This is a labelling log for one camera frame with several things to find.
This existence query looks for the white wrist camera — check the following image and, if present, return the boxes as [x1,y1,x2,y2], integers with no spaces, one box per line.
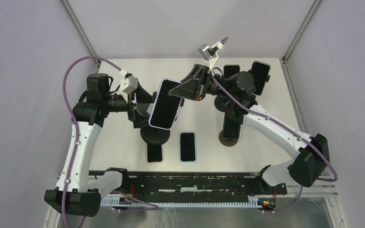
[118,69,138,103]
[198,41,224,69]

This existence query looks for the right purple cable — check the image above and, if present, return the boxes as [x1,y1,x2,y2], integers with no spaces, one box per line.
[209,36,339,213]

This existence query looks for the aluminium frame post left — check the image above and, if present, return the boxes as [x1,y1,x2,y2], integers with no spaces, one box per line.
[59,0,97,56]

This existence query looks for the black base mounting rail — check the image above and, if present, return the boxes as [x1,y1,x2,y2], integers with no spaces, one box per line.
[89,170,288,205]

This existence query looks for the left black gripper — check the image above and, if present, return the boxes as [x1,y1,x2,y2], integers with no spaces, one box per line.
[103,79,160,128]

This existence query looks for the white cased phone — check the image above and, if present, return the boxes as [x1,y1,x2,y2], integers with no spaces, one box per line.
[223,65,240,79]

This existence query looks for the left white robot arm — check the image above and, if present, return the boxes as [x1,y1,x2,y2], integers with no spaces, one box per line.
[44,73,152,217]

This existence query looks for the lilac cased phone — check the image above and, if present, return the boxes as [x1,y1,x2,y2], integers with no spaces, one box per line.
[148,78,182,130]

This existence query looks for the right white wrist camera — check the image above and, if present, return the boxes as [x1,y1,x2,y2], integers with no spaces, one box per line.
[198,41,224,69]

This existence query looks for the dark phone on wooden stand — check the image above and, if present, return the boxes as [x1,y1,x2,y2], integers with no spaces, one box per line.
[222,114,241,140]

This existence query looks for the white slotted cable duct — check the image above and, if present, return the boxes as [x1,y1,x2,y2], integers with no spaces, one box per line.
[100,194,262,209]

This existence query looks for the aluminium frame post right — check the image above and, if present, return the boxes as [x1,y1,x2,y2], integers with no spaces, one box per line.
[282,0,323,62]

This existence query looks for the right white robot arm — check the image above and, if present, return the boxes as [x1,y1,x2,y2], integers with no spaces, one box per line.
[168,62,331,194]

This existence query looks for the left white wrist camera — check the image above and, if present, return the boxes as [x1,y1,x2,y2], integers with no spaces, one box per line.
[118,69,138,103]

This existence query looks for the purple cable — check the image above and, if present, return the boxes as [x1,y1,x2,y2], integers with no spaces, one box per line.
[209,36,339,213]
[61,56,160,228]

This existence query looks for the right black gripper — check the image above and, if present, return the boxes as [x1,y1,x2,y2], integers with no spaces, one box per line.
[168,63,236,101]

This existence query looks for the black round clamp stand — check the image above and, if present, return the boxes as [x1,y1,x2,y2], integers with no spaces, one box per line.
[135,100,172,147]

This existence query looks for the aluminium frame post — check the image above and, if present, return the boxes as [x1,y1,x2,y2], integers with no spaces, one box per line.
[282,0,323,62]
[59,0,97,56]

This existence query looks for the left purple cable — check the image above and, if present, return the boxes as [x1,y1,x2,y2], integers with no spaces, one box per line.
[61,56,160,228]

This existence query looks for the phone on far right stand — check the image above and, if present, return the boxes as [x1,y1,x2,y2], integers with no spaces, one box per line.
[250,61,271,95]

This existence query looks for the light blue cased phone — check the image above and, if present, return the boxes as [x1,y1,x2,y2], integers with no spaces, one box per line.
[180,132,196,162]

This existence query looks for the cream cased phone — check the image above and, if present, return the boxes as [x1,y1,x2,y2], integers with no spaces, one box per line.
[147,145,163,163]

